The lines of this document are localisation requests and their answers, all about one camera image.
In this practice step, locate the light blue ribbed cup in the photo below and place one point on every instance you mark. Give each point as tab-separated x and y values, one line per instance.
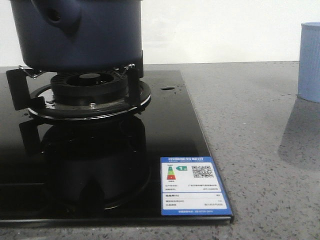
309	62

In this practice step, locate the dark blue cooking pot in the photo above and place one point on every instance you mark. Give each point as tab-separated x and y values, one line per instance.
78	35

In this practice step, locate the black metal pot support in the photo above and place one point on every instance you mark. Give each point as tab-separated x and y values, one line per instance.
41	102

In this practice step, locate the black gas burner head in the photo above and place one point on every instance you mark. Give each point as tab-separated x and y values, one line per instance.
81	89

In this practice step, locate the blue energy label sticker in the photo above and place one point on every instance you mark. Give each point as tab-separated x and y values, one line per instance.
191	186

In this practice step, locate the black glass gas stove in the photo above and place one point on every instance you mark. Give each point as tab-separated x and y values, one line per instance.
97	173

